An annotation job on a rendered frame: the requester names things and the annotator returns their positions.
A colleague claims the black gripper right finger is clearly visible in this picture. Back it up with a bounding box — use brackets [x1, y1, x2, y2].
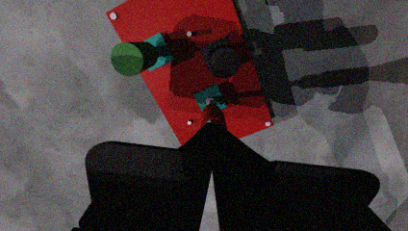
[212, 123, 380, 231]

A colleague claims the red circuit board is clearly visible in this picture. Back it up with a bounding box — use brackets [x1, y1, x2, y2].
[106, 0, 274, 145]

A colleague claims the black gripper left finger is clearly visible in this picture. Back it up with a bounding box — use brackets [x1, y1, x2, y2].
[85, 122, 215, 231]

